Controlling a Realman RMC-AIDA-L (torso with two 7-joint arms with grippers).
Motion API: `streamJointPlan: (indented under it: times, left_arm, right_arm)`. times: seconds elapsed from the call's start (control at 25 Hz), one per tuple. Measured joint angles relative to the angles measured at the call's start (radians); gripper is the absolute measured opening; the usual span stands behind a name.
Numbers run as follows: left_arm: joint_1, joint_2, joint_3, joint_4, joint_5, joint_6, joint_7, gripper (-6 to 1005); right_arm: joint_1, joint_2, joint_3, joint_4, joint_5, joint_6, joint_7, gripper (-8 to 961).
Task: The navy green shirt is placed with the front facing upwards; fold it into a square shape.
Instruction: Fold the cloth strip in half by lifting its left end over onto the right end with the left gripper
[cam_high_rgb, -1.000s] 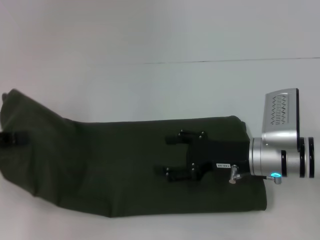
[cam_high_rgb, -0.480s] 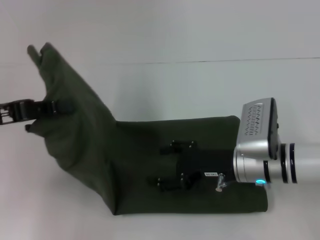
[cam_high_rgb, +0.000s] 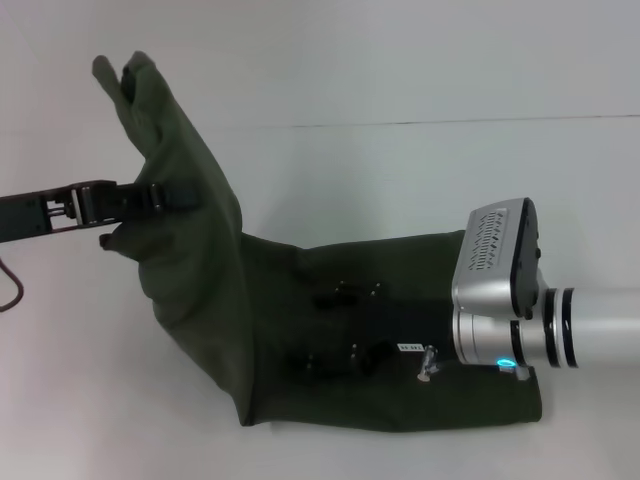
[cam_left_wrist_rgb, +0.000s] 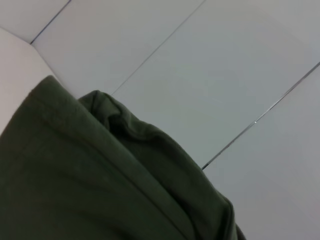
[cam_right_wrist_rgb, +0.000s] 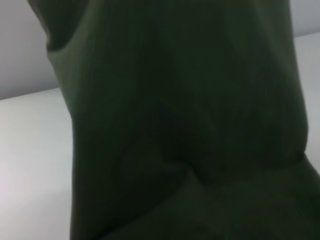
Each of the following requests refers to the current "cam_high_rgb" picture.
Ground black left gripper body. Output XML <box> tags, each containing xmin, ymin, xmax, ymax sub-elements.
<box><xmin>0</xmin><ymin>179</ymin><xmax>121</xmax><ymax>246</ymax></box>

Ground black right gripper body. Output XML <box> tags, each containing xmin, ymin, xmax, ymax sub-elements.
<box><xmin>349</xmin><ymin>285</ymin><xmax>459</xmax><ymax>377</ymax></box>

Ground dark green FREE! t-shirt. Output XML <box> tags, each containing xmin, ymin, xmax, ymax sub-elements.
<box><xmin>92</xmin><ymin>49</ymin><xmax>544</xmax><ymax>431</ymax></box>

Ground silver right arm cable plug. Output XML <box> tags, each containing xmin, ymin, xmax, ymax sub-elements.
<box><xmin>417</xmin><ymin>345</ymin><xmax>441</xmax><ymax>384</ymax></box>

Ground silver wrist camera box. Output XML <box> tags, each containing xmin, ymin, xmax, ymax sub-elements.
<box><xmin>452</xmin><ymin>197</ymin><xmax>549</xmax><ymax>319</ymax></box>

